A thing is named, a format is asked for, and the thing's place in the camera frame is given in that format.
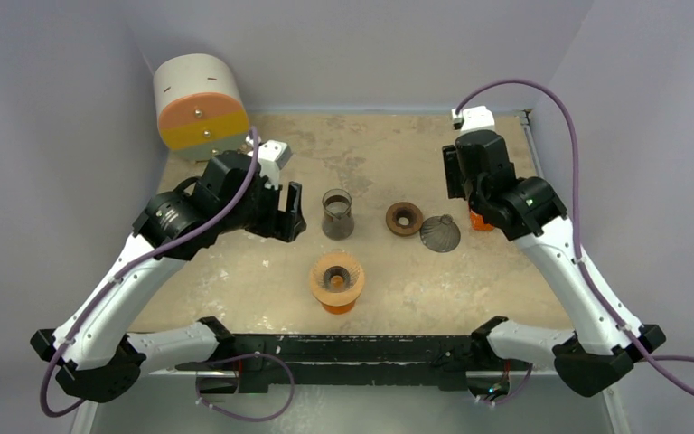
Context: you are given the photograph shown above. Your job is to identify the dark wooden dripper ring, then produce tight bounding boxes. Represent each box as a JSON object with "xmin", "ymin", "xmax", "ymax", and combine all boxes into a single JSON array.
[{"xmin": 385, "ymin": 202, "xmax": 425, "ymax": 237}]

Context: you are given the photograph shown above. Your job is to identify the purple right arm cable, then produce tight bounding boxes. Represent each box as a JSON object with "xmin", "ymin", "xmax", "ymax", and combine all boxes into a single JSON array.
[{"xmin": 455, "ymin": 79, "xmax": 694, "ymax": 410}]

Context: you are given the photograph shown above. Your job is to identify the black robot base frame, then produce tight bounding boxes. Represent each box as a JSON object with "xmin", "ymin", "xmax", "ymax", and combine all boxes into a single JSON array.
[{"xmin": 177, "ymin": 334, "xmax": 528, "ymax": 393}]

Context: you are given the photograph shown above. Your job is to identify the orange coffee filter box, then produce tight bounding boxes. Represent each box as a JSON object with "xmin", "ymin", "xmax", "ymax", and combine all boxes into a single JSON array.
[{"xmin": 469, "ymin": 211, "xmax": 494, "ymax": 232}]

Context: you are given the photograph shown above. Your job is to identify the clear ribbed glass dripper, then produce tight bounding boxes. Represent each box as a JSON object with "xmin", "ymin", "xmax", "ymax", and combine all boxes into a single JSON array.
[{"xmin": 314, "ymin": 250, "xmax": 362, "ymax": 293}]

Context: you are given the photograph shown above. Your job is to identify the light wooden dripper ring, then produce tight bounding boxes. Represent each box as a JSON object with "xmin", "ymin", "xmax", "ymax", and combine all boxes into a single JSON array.
[{"xmin": 309, "ymin": 251, "xmax": 366, "ymax": 307}]

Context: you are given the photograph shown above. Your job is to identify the grey glass carafe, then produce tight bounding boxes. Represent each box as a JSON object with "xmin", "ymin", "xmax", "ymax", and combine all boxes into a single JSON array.
[{"xmin": 322, "ymin": 188, "xmax": 354, "ymax": 241}]

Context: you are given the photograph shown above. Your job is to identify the orange glass carafe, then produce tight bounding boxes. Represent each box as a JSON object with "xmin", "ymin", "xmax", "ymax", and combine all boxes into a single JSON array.
[{"xmin": 321, "ymin": 300, "xmax": 356, "ymax": 315}]

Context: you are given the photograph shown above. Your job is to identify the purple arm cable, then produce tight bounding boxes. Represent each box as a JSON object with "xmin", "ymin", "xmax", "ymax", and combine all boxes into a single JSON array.
[
  {"xmin": 39, "ymin": 126, "xmax": 263, "ymax": 419},
  {"xmin": 455, "ymin": 79, "xmax": 694, "ymax": 410}
]

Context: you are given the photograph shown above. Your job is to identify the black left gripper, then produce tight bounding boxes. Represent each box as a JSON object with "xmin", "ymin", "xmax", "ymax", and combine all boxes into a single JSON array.
[{"xmin": 219, "ymin": 174, "xmax": 305, "ymax": 241}]

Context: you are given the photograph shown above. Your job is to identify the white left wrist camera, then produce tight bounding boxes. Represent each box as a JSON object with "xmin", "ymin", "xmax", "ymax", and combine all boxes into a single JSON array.
[{"xmin": 258, "ymin": 140, "xmax": 293, "ymax": 190}]

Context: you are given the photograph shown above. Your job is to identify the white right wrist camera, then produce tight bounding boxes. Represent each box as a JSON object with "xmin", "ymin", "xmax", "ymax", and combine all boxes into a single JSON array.
[{"xmin": 451, "ymin": 106, "xmax": 495, "ymax": 135}]

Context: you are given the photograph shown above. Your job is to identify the white round drawer cabinet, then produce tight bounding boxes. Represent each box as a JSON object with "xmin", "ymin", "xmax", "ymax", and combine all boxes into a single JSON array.
[{"xmin": 153, "ymin": 53, "xmax": 250, "ymax": 162}]

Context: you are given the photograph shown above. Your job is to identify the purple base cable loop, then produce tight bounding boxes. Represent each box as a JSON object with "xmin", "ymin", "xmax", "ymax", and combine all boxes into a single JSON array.
[{"xmin": 194, "ymin": 352, "xmax": 296, "ymax": 423}]

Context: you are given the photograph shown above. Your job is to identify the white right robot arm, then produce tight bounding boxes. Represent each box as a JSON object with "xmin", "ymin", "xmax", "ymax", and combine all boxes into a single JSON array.
[{"xmin": 442, "ymin": 129, "xmax": 666, "ymax": 397}]

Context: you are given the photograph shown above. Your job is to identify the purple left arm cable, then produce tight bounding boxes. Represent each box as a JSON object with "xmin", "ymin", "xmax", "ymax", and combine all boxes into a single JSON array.
[{"xmin": 39, "ymin": 126, "xmax": 263, "ymax": 419}]

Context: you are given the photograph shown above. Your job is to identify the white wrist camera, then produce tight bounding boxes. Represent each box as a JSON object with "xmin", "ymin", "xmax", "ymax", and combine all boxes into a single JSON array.
[
  {"xmin": 258, "ymin": 140, "xmax": 293, "ymax": 190},
  {"xmin": 451, "ymin": 106, "xmax": 495, "ymax": 135}
]

